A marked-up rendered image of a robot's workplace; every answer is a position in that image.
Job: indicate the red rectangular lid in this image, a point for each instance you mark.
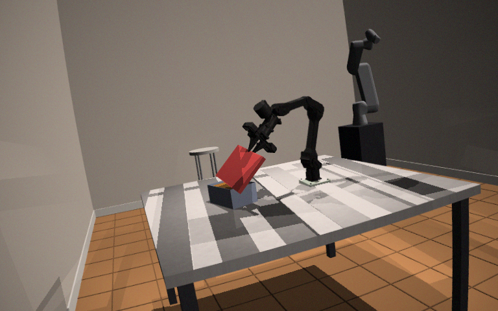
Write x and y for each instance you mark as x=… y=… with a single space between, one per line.
x=240 y=168

